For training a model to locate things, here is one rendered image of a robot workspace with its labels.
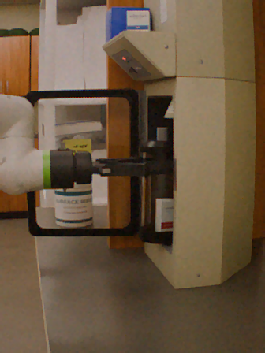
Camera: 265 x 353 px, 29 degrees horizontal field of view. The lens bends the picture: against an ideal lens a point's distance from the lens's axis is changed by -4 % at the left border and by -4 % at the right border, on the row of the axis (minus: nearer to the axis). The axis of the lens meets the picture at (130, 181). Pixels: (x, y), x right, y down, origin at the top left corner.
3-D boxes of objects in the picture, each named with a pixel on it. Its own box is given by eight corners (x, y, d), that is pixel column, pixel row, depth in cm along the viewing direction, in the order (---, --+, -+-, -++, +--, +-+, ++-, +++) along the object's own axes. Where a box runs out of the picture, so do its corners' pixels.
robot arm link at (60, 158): (50, 189, 129) (51, 196, 120) (48, 141, 128) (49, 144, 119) (75, 188, 130) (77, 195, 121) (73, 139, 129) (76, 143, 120)
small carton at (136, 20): (150, 38, 122) (150, 14, 121) (148, 35, 117) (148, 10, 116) (128, 38, 122) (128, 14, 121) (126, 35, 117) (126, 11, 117)
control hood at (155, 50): (143, 81, 143) (143, 46, 141) (177, 76, 111) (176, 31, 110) (101, 81, 140) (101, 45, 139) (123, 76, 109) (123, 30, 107)
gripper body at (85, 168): (75, 154, 120) (116, 152, 122) (72, 150, 129) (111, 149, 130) (76, 187, 121) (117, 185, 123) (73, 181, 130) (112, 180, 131)
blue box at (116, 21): (142, 45, 139) (142, 13, 138) (151, 41, 129) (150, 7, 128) (105, 44, 137) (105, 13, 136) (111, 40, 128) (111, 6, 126)
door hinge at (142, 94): (144, 232, 149) (143, 90, 143) (146, 235, 146) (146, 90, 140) (139, 233, 148) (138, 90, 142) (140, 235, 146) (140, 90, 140)
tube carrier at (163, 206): (175, 228, 137) (178, 144, 134) (186, 239, 126) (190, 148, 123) (133, 229, 135) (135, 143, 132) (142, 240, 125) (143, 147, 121)
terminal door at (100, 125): (139, 235, 147) (138, 88, 141) (28, 236, 145) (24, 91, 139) (139, 235, 148) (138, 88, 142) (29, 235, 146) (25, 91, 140)
